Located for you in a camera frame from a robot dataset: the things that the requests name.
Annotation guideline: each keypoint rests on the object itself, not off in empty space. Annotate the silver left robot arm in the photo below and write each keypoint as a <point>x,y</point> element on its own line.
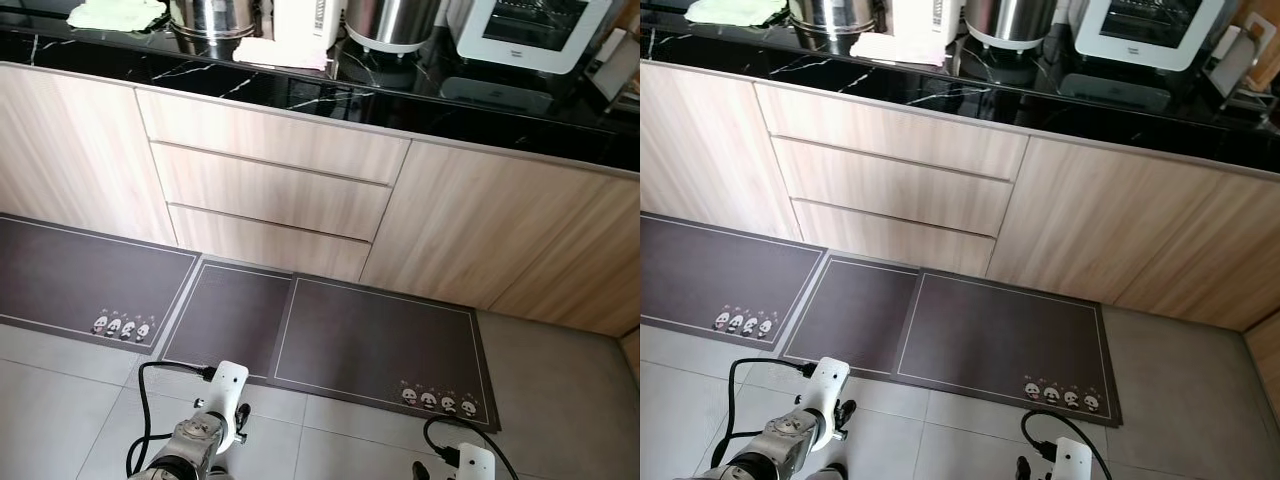
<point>785,440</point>
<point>185,440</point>

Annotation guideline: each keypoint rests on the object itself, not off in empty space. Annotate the brown panda floor mat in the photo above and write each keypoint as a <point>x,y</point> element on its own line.
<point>370,340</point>
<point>70,270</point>
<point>1000,340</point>
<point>720,275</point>

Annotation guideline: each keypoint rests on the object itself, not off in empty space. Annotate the light wood drawer front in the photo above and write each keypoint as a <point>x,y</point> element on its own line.
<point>890,130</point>
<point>270,135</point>
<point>890,188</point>
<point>890,240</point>
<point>270,190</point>
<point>270,245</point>

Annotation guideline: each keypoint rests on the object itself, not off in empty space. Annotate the light wood cabinet door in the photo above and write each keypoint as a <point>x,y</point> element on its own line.
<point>590,270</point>
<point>700,150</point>
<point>450,220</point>
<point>70,150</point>
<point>1080,220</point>
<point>1210,270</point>

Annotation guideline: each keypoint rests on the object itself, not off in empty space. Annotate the pale pink cloth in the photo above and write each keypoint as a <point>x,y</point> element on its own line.
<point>895,50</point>
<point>280,54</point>

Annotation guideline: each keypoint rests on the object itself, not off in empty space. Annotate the stainless steel pot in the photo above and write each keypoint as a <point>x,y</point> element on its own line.
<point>210,20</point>
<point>835,20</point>

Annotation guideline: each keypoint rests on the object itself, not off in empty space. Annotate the white electric kettle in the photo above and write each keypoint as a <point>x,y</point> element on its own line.
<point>305,20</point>
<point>925,15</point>

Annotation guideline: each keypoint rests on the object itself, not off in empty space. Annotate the pale green cloth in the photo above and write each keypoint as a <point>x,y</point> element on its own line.
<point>735,10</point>
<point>115,12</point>

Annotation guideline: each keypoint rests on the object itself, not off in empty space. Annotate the white plastic holder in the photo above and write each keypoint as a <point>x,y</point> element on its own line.
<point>612,65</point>
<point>1232,60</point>

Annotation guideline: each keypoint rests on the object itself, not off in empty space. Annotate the steel rice cooker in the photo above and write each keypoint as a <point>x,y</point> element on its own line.
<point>390,20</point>
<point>1010,20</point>

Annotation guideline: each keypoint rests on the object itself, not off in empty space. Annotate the white toaster oven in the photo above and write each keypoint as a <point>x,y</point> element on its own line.
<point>1150,30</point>
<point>530,30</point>

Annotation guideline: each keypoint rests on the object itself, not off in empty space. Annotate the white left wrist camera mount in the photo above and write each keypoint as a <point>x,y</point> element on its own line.
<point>228,385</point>
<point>830,380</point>

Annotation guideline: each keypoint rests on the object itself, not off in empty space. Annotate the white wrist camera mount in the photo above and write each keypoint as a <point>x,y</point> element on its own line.
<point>228,385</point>
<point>1075,462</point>
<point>830,380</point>
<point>477,465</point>

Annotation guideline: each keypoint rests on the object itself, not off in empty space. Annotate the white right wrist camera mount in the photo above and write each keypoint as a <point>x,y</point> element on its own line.
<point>1075,462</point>
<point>477,465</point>

